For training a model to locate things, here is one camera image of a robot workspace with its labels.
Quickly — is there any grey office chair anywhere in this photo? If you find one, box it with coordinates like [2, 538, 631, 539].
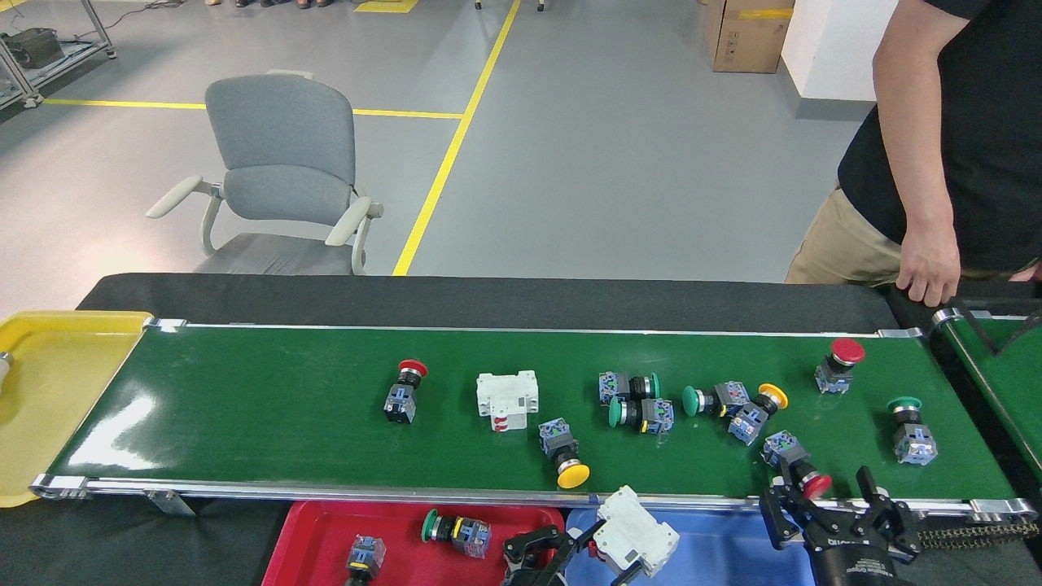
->
[147, 69, 385, 276]

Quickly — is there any small black table cloth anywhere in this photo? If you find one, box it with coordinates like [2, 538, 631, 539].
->
[883, 277, 1042, 586]

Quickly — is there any blue plastic tray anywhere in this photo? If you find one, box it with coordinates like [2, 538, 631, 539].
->
[566, 505, 815, 586]

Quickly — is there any conveyor drive chain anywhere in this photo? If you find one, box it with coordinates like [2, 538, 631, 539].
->
[916, 517, 1042, 550]

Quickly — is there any person's right hand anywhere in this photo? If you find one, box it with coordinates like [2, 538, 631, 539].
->
[895, 226, 961, 308]

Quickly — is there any green mushroom push button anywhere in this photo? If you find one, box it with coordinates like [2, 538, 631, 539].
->
[421, 509, 493, 559]
[887, 396, 939, 466]
[682, 381, 751, 419]
[598, 372, 661, 405]
[608, 396, 676, 435]

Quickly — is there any person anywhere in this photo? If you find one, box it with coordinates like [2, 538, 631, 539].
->
[786, 0, 1042, 308]

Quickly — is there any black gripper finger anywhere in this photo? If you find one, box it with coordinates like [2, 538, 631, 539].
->
[502, 521, 605, 586]

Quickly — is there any aluminium frame rack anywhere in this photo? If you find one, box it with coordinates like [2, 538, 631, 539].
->
[0, 0, 116, 111]

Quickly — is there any long green conveyor belt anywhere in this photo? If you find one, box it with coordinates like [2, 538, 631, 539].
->
[31, 317, 1039, 518]

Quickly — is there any yellow plastic tray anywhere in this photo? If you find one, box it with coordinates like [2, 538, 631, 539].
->
[0, 311, 154, 509]

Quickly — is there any black bent guide strip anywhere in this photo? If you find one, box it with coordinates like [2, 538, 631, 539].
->
[951, 297, 1042, 356]

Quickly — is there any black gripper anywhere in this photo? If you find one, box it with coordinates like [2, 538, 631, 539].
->
[609, 466, 922, 586]

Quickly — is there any large black table cloth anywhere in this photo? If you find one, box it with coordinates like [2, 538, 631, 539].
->
[0, 273, 1042, 586]

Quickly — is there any black device box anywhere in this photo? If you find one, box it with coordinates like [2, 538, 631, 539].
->
[0, 27, 65, 70]

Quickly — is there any white circuit breaker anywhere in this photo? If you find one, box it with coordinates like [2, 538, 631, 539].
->
[593, 486, 681, 579]
[476, 370, 540, 432]

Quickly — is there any brown cardboard box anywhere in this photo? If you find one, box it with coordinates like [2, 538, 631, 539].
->
[704, 0, 795, 74]

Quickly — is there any red plastic tray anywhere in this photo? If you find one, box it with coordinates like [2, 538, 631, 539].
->
[262, 501, 567, 586]

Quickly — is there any yellow mushroom push button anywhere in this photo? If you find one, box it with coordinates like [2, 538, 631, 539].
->
[539, 418, 592, 490]
[728, 383, 789, 447]

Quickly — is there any short green feeder conveyor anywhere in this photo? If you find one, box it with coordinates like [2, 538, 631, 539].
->
[932, 308, 1042, 481]

